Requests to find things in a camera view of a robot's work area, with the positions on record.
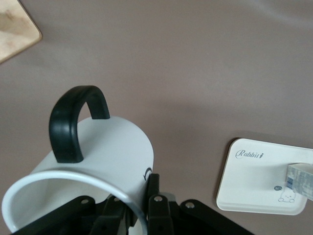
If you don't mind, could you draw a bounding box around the wooden mug stand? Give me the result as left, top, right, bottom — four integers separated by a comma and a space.
0, 0, 43, 65

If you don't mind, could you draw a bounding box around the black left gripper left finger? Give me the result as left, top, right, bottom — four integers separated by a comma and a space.
9, 195, 132, 235

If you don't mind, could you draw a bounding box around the blue white milk carton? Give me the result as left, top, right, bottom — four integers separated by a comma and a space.
284, 162, 313, 200

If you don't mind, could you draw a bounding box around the white smiley mug black handle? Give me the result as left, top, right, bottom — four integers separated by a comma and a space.
1, 85, 156, 235

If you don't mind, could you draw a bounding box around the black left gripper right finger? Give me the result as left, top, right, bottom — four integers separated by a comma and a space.
146, 173, 255, 235

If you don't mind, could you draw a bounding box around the cream rabbit print tray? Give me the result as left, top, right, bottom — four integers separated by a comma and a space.
216, 138, 313, 216

